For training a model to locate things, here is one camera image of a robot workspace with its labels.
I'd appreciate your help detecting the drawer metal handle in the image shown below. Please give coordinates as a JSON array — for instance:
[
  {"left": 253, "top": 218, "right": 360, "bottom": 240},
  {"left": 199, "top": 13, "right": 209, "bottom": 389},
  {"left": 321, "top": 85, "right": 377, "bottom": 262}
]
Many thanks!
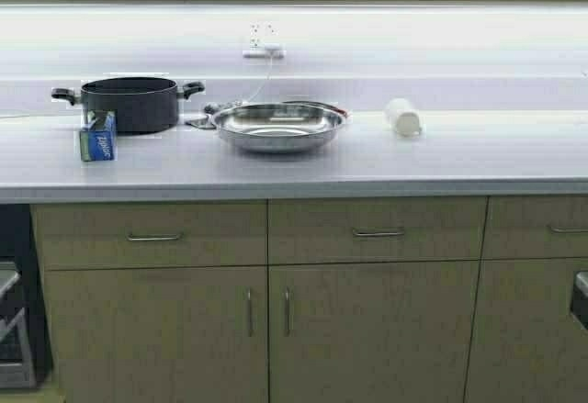
[
  {"left": 548, "top": 225, "right": 588, "bottom": 234},
  {"left": 126, "top": 233, "right": 183, "bottom": 242},
  {"left": 352, "top": 227, "right": 405, "bottom": 239}
]

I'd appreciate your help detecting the large stainless steel bowl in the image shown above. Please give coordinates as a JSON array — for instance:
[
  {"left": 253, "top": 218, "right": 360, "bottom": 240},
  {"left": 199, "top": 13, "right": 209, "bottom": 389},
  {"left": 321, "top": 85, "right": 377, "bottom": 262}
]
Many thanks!
[{"left": 209, "top": 103, "right": 346, "bottom": 154}]

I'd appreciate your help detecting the middle drawer metal handle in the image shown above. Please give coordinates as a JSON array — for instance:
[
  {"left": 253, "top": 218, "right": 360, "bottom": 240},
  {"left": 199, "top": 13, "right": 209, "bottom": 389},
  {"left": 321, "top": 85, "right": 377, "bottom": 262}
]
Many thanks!
[{"left": 352, "top": 227, "right": 405, "bottom": 239}]

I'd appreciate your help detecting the white wall power outlet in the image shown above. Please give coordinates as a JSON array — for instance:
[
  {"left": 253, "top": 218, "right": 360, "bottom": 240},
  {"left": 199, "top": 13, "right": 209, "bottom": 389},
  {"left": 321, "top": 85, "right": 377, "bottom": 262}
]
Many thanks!
[{"left": 249, "top": 22, "right": 282, "bottom": 50}]

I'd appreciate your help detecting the white plug adapter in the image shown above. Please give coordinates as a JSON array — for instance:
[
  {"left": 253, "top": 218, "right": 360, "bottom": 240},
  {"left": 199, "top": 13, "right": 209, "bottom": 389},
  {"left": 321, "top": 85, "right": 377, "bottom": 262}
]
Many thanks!
[{"left": 243, "top": 43, "right": 286, "bottom": 59}]

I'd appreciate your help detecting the black cooking pot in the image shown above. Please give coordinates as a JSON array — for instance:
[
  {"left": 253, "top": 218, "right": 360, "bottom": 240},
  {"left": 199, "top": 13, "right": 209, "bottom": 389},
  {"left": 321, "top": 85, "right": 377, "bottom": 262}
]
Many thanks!
[{"left": 51, "top": 77, "right": 205, "bottom": 134}]

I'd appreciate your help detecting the blue Ziploc bag box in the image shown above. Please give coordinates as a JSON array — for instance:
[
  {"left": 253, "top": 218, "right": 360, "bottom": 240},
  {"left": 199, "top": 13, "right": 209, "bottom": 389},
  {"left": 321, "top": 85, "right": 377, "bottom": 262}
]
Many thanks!
[{"left": 78, "top": 111, "right": 117, "bottom": 162}]

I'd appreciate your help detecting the left door metal handle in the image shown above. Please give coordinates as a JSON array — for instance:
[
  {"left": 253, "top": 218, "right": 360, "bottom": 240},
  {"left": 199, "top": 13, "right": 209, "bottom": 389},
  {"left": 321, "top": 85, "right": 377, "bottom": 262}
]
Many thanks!
[{"left": 246, "top": 288, "right": 254, "bottom": 337}]

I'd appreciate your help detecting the cabinet door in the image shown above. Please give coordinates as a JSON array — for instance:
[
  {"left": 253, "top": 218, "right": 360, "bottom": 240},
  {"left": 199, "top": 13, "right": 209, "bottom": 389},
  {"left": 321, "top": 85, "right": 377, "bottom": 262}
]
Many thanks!
[
  {"left": 45, "top": 267, "right": 268, "bottom": 402},
  {"left": 269, "top": 261, "right": 479, "bottom": 402},
  {"left": 465, "top": 258, "right": 587, "bottom": 402}
]

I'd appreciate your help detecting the right robot base shoulder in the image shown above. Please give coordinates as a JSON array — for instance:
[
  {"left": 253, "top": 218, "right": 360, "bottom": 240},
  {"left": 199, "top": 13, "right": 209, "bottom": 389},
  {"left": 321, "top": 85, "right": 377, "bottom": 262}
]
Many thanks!
[{"left": 570, "top": 271, "right": 588, "bottom": 330}]

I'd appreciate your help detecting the left lower drawer front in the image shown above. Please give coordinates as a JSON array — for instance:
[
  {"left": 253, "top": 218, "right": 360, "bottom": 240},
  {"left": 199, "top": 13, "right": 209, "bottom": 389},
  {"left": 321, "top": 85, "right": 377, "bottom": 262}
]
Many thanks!
[{"left": 32, "top": 201, "right": 266, "bottom": 271}]

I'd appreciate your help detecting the dark round plate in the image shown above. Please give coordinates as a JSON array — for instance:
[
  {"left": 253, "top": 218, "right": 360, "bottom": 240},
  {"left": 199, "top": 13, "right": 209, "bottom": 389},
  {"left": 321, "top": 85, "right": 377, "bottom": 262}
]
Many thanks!
[{"left": 281, "top": 99, "right": 326, "bottom": 106}]

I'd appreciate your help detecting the right drawer metal handle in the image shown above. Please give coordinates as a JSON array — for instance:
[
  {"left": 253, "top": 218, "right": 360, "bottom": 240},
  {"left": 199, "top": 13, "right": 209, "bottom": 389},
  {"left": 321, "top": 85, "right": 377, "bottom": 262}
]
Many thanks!
[{"left": 548, "top": 225, "right": 588, "bottom": 234}]

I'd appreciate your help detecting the white charging cable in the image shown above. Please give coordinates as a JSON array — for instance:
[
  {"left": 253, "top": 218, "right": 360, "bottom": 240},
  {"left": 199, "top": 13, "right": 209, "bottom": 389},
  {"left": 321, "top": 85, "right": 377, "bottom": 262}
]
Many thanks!
[{"left": 232, "top": 56, "right": 276, "bottom": 106}]

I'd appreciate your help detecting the metal step stool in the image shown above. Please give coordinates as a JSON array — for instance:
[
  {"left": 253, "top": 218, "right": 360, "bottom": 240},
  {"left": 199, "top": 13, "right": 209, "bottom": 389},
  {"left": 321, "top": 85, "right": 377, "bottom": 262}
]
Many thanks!
[{"left": 1, "top": 308, "right": 38, "bottom": 389}]

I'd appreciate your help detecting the white plastic pitcher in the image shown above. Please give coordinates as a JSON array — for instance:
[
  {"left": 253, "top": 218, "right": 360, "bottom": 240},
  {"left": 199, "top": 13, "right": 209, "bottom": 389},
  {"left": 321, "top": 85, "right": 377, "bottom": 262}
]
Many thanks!
[{"left": 384, "top": 97, "right": 423, "bottom": 137}]

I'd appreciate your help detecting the left robot base shoulder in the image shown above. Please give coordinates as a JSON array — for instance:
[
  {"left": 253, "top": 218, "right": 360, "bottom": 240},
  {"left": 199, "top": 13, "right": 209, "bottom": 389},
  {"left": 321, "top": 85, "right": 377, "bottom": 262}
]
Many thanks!
[{"left": 1, "top": 263, "right": 23, "bottom": 306}]

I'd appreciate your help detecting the right lower cabinet door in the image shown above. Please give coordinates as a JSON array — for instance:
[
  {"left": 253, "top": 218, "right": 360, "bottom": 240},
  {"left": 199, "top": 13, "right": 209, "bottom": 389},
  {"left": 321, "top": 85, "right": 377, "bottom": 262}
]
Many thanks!
[{"left": 465, "top": 258, "right": 587, "bottom": 402}]

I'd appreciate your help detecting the right lower drawer front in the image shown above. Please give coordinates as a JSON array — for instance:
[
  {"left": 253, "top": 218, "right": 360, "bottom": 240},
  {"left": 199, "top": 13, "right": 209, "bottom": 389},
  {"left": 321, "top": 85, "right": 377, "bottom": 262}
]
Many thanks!
[{"left": 482, "top": 196, "right": 587, "bottom": 260}]

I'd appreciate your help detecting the middle lower drawer front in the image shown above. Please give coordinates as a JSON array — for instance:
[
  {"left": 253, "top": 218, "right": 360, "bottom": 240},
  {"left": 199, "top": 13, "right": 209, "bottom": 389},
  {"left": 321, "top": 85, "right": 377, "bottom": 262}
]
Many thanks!
[{"left": 268, "top": 196, "right": 487, "bottom": 264}]

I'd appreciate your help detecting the left lower cabinet door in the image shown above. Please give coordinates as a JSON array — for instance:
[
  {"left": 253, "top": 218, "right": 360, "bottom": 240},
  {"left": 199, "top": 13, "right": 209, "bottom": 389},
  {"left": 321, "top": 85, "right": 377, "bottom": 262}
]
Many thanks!
[{"left": 45, "top": 267, "right": 268, "bottom": 402}]

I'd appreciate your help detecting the left drawer metal handle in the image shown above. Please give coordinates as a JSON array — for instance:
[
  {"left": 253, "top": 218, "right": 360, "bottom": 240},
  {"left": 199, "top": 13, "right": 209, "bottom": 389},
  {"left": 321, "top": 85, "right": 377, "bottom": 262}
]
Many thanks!
[{"left": 126, "top": 233, "right": 183, "bottom": 242}]

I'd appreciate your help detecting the door metal handle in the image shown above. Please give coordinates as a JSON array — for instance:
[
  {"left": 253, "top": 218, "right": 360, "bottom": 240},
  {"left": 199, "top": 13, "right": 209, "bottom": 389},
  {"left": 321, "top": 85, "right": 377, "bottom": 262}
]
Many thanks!
[
  {"left": 284, "top": 287, "right": 291, "bottom": 337},
  {"left": 246, "top": 288, "right": 254, "bottom": 337}
]

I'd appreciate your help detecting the middle lower cabinet door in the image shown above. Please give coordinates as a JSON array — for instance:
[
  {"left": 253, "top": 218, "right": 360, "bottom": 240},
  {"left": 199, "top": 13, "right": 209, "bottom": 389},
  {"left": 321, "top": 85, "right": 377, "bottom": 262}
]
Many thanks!
[{"left": 269, "top": 261, "right": 479, "bottom": 402}]

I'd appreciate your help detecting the grey patterned dish cloth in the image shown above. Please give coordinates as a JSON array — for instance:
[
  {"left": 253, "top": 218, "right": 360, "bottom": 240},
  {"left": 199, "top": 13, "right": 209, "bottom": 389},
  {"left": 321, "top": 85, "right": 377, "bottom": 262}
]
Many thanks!
[{"left": 184, "top": 101, "right": 243, "bottom": 130}]

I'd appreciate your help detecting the middle door metal handle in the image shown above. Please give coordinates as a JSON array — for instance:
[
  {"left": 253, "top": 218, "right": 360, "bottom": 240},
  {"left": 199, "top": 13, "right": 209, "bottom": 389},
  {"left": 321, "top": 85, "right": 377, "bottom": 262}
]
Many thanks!
[{"left": 284, "top": 287, "right": 291, "bottom": 337}]

